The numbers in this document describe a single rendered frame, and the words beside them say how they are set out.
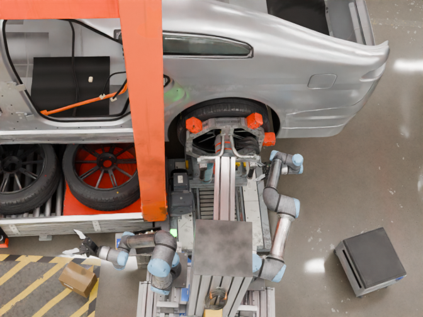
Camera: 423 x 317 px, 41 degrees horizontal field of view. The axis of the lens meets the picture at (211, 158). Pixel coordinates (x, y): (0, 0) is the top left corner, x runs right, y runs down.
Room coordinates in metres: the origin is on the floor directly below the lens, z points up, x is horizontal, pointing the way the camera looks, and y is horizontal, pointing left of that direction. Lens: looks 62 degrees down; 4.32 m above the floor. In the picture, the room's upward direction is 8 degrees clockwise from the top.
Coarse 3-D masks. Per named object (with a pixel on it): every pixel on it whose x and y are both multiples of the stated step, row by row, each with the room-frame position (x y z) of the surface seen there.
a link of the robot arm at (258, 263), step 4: (252, 256) 1.10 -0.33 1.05; (256, 256) 1.10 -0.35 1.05; (252, 260) 1.07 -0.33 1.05; (256, 260) 1.08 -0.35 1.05; (260, 260) 1.08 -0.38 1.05; (252, 264) 1.05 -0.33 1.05; (256, 264) 1.05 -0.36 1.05; (260, 264) 1.05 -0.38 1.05; (252, 268) 1.03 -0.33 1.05; (256, 268) 1.03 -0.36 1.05; (260, 268) 1.04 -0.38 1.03; (252, 272) 1.01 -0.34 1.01; (256, 272) 1.01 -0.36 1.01; (260, 272) 1.01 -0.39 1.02; (252, 276) 1.01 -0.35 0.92; (256, 276) 1.00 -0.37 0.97; (260, 276) 1.00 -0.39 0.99
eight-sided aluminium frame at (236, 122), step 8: (208, 120) 1.97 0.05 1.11; (216, 120) 1.97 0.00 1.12; (224, 120) 1.98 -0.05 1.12; (232, 120) 1.99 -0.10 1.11; (240, 120) 2.00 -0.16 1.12; (208, 128) 1.92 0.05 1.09; (216, 128) 1.93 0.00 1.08; (248, 128) 1.97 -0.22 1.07; (256, 128) 2.03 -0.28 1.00; (192, 136) 1.90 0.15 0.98; (256, 136) 2.04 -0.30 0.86; (192, 144) 1.90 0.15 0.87; (192, 152) 1.91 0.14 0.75; (200, 152) 1.96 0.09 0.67; (240, 152) 2.02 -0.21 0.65; (248, 152) 1.99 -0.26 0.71
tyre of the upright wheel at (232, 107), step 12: (192, 108) 2.06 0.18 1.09; (204, 108) 2.04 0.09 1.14; (216, 108) 2.03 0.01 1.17; (228, 108) 2.04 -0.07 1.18; (240, 108) 2.06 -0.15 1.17; (252, 108) 2.10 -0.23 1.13; (264, 108) 2.18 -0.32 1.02; (180, 120) 2.03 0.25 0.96; (264, 120) 2.08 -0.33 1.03; (180, 132) 1.97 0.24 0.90; (264, 132) 2.08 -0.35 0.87
